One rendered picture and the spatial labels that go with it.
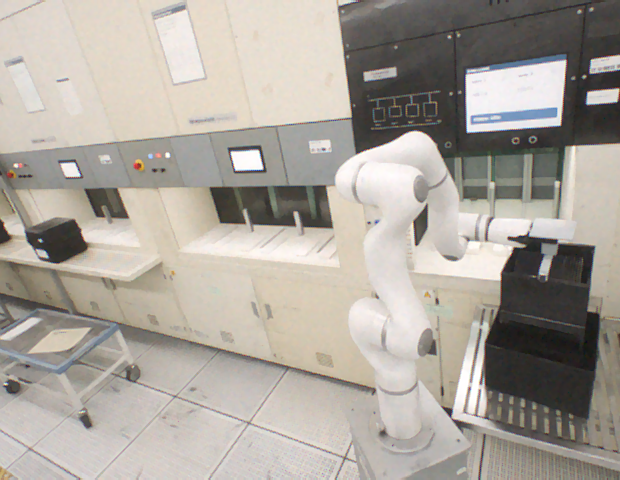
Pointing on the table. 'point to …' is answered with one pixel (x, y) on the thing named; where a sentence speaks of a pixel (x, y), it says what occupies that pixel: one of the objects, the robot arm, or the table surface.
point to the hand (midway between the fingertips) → (550, 234)
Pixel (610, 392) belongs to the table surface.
